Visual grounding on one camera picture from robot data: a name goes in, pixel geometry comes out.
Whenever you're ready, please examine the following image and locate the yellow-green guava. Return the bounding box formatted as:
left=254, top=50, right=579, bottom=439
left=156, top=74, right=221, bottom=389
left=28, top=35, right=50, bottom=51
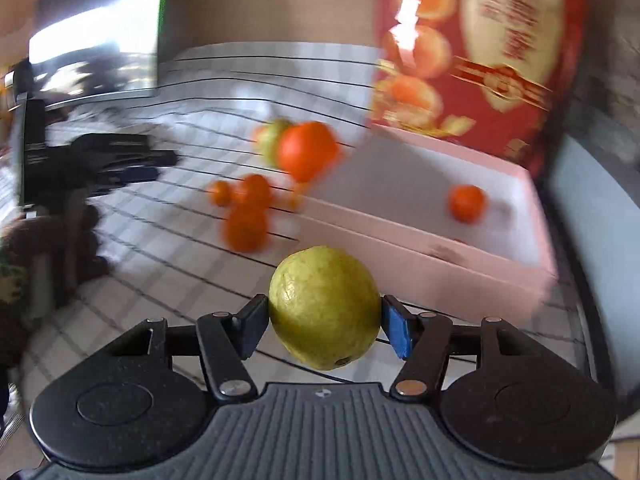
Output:
left=268, top=246, right=382, bottom=370

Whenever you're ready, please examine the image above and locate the mandarin orange front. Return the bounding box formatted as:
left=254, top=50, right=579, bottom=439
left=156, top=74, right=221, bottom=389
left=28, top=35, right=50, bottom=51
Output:
left=222, top=205, right=269, bottom=252

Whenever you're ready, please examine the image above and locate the mandarin orange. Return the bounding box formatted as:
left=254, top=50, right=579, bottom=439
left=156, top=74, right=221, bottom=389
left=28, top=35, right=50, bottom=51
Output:
left=233, top=174, right=273, bottom=209
left=222, top=205, right=269, bottom=252

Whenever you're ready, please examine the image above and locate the small mandarin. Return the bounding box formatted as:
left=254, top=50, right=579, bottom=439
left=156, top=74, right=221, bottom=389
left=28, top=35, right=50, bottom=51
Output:
left=206, top=180, right=233, bottom=208

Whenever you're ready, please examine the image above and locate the large orange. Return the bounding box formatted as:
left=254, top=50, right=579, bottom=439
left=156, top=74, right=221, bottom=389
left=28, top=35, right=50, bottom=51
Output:
left=277, top=122, right=340, bottom=183

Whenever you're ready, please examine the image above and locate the white black-grid tablecloth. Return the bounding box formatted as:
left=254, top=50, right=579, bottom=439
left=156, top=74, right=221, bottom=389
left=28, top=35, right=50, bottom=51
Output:
left=19, top=41, right=597, bottom=401

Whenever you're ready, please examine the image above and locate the dark monitor screen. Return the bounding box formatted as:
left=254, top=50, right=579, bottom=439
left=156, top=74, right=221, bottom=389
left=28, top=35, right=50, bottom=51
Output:
left=28, top=0, right=164, bottom=108

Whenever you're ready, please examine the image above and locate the pink gift box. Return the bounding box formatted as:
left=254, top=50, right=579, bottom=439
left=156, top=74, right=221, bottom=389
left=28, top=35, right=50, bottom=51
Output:
left=298, top=127, right=558, bottom=324

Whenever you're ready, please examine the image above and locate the mandarin inside box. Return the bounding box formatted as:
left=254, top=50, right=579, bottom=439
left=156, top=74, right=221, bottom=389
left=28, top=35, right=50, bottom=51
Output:
left=448, top=184, right=488, bottom=223

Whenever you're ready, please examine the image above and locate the red snack bag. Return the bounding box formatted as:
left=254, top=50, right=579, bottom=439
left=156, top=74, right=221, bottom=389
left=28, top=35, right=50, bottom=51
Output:
left=370, top=0, right=587, bottom=171

